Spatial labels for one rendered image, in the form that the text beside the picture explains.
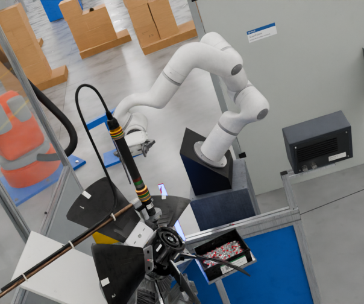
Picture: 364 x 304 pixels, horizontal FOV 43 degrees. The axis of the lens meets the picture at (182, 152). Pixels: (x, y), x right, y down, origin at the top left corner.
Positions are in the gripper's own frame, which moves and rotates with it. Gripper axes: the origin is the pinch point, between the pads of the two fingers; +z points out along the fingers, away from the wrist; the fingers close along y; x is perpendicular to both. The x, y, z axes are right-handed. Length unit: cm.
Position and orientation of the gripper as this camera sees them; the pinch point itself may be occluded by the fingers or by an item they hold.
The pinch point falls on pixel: (132, 155)
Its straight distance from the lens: 168.1
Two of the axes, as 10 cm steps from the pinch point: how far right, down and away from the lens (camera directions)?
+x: -3.2, -8.4, -4.4
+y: -9.5, 3.0, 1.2
